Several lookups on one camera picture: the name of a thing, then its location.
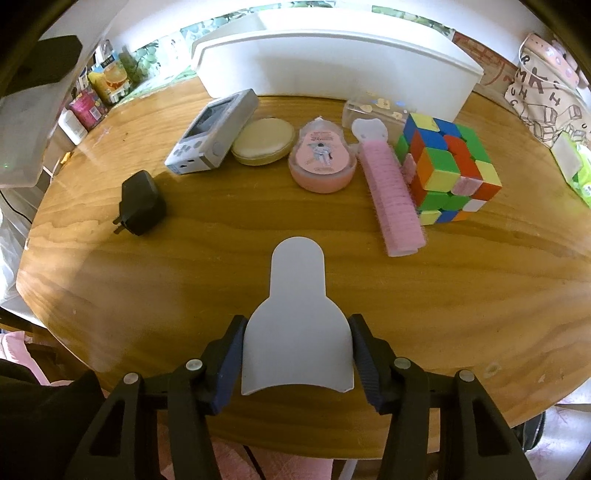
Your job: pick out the white plastic storage bin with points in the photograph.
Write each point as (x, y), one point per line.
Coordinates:
(337, 54)

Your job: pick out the brown cardboard picture board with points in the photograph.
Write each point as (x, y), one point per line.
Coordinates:
(498, 72)

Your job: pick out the pink hair comb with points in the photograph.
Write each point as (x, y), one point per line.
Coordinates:
(400, 225)

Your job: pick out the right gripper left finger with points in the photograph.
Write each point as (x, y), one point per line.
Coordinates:
(121, 442)

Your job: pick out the blue white card box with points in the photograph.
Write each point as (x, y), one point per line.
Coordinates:
(28, 118)

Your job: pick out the colourful rubik's cube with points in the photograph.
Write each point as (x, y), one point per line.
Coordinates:
(448, 171)

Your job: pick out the round yellow compact tin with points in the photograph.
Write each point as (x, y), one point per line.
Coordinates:
(263, 142)

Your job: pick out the pink small bottle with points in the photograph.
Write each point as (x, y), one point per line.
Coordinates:
(88, 108)

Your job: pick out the green tissue pack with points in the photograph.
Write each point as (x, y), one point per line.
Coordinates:
(573, 160)

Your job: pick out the clear plastic sticker box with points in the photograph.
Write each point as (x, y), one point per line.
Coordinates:
(369, 105)

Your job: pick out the white tube bottle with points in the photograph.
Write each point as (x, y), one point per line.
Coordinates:
(72, 127)

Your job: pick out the black power adapter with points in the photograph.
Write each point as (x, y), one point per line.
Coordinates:
(141, 207)

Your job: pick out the letter-printed canvas bag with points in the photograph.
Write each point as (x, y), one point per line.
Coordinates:
(545, 104)

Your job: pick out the white handheld game console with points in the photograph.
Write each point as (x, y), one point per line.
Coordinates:
(206, 142)

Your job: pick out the white scoop-shaped piece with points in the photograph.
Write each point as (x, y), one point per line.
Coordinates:
(297, 336)

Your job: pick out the pink correction tape dispenser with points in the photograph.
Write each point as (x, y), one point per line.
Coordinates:
(321, 160)

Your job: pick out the pink decorated box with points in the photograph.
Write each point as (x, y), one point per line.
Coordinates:
(558, 59)

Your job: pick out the orange juice carton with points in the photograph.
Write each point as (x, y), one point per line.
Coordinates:
(108, 76)

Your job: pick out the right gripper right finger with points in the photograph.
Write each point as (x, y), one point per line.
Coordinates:
(476, 442)

